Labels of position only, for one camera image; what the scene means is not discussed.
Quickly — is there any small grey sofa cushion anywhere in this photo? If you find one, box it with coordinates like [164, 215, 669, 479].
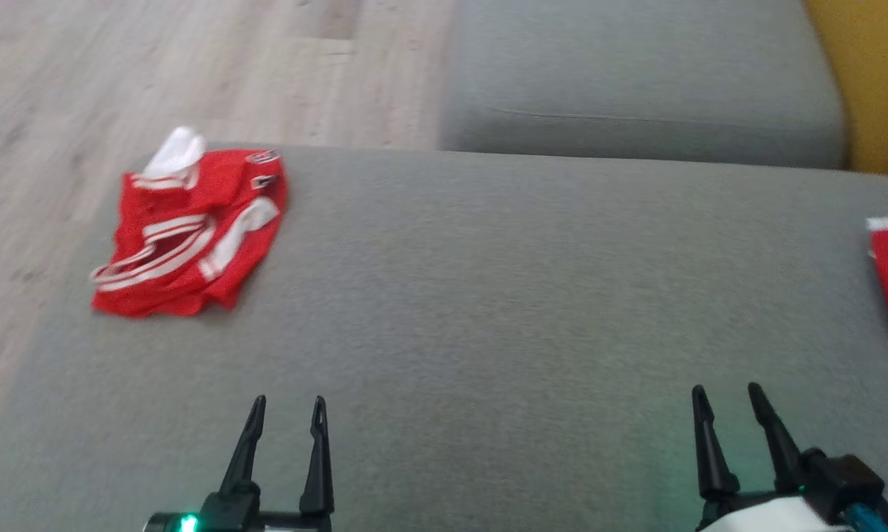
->
[437, 0, 852, 170]

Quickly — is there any right camera blue cable plug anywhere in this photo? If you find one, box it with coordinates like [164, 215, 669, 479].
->
[841, 502, 888, 532]

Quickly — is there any large grey sofa seat cushion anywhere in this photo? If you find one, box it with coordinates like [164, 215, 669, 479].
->
[0, 143, 888, 532]

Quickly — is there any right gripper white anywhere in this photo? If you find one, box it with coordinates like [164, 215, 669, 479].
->
[691, 381, 853, 532]

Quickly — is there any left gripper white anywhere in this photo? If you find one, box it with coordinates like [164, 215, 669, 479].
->
[142, 395, 335, 532]

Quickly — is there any red garment with number 23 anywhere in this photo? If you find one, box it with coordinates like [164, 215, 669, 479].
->
[90, 125, 290, 319]

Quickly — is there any yellow fabric cushion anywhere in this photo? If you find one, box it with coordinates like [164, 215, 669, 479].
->
[804, 0, 888, 179]

